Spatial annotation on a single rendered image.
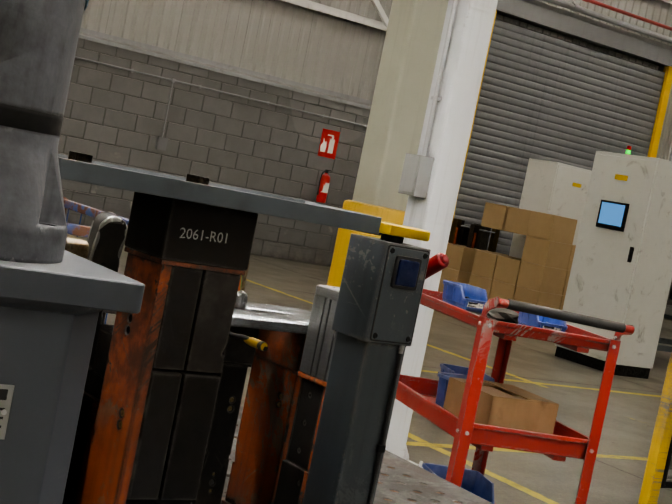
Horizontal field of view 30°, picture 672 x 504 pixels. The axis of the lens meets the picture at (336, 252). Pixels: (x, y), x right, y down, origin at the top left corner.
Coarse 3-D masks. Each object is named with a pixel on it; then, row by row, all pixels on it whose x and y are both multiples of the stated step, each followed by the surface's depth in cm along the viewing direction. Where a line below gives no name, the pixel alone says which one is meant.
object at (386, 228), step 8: (384, 224) 138; (392, 224) 137; (384, 232) 138; (392, 232) 137; (400, 232) 138; (408, 232) 139; (416, 232) 139; (424, 232) 140; (392, 240) 140; (400, 240) 140; (424, 240) 140
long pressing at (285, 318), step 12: (108, 312) 148; (240, 312) 166; (252, 312) 169; (276, 312) 177; (288, 312) 178; (300, 312) 181; (240, 324) 160; (252, 324) 161; (264, 324) 162; (276, 324) 163; (288, 324) 165; (300, 324) 166
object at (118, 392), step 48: (144, 240) 122; (192, 240) 121; (240, 240) 124; (192, 288) 122; (144, 336) 121; (192, 336) 123; (144, 384) 121; (192, 384) 124; (96, 432) 126; (144, 432) 122; (192, 432) 125; (96, 480) 125; (144, 480) 123; (192, 480) 126
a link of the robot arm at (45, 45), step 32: (0, 0) 78; (32, 0) 81; (64, 0) 83; (0, 32) 79; (32, 32) 81; (64, 32) 83; (0, 64) 80; (32, 64) 82; (64, 64) 84; (0, 96) 81; (32, 96) 82; (64, 96) 86
